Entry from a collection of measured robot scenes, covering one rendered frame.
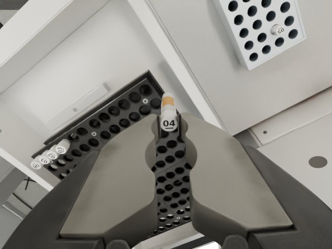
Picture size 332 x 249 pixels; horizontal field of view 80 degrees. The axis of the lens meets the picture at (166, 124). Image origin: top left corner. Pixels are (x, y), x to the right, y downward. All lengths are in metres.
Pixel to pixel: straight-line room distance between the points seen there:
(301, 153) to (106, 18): 0.34
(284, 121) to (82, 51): 0.36
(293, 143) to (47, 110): 0.39
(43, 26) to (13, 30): 0.02
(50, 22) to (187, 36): 0.21
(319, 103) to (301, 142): 0.10
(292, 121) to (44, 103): 0.41
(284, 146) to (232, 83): 0.14
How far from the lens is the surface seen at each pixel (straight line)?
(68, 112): 0.31
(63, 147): 0.25
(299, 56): 0.41
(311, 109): 0.45
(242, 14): 0.32
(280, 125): 0.44
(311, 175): 0.35
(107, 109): 0.22
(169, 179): 0.28
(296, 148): 0.39
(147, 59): 0.27
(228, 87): 0.37
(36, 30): 0.19
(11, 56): 0.21
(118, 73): 0.28
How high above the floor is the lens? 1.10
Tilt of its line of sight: 60 degrees down
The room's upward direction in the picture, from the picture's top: 179 degrees clockwise
